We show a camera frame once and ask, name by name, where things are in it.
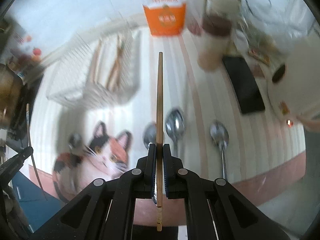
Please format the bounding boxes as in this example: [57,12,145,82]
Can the diagonal wooden chopstick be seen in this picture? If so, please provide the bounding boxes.
[156,52,163,231]

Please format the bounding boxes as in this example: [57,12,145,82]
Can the blue cabinet doors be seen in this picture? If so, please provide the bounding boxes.
[12,172,64,232]

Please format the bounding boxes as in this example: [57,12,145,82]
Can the leftmost steel spoon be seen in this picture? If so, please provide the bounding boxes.
[68,133,82,155]

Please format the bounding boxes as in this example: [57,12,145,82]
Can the steel spoon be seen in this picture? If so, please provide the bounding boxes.
[68,133,82,155]
[143,122,157,150]
[209,120,229,180]
[165,108,185,157]

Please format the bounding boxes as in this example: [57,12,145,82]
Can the stainless steel stock pot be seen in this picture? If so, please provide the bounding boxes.
[0,63,24,130]

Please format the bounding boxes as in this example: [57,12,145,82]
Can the rightmost steel spoon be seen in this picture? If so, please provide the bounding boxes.
[209,120,229,180]

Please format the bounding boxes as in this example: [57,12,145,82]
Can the black smartphone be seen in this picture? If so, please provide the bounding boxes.
[222,56,265,115]

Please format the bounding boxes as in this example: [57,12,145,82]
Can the cat print striped mat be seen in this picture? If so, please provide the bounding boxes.
[29,28,306,206]

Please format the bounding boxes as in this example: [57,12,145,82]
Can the clear plastic basket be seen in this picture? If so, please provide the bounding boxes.
[46,28,140,109]

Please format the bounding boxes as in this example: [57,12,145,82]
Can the leftmost wooden chopstick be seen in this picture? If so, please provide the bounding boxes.
[88,39,103,83]

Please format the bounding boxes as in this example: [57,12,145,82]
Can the pink cream rice cooker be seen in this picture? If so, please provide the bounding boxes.
[267,30,319,132]

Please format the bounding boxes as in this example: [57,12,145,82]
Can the clear plastic bags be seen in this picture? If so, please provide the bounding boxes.
[185,0,315,60]

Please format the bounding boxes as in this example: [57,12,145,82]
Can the orange white carton box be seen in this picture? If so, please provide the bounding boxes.
[142,0,187,36]

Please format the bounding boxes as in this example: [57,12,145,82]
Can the beige brown tumbler cup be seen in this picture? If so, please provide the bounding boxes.
[198,0,241,71]

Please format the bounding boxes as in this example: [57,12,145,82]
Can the fruit wall stickers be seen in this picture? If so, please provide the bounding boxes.
[9,29,42,65]

